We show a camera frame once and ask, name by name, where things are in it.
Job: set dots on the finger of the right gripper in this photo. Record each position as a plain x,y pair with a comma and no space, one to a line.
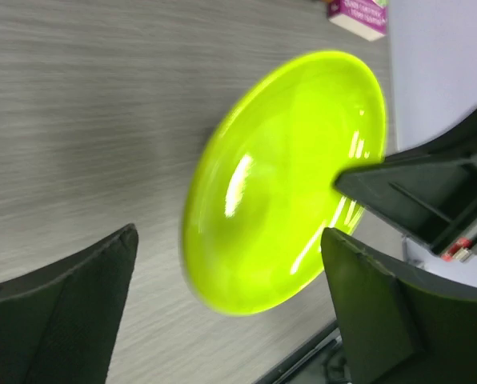
429,192

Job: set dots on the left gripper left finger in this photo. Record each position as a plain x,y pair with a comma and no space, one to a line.
59,323

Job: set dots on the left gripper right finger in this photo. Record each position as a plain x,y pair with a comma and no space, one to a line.
399,323

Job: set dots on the lime green plate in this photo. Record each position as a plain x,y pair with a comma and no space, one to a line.
263,190

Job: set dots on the purple treehouse book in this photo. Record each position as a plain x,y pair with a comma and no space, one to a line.
365,18

